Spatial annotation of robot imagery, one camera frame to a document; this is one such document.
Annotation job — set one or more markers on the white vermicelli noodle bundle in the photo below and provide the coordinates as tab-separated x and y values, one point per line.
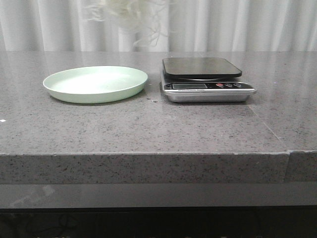
142	25

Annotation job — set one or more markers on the silver digital kitchen scale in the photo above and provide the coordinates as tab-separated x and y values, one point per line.
203	80

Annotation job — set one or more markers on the light green plastic plate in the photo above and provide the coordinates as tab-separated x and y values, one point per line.
95	84

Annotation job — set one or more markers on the white pleated curtain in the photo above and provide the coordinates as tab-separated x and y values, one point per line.
196	26

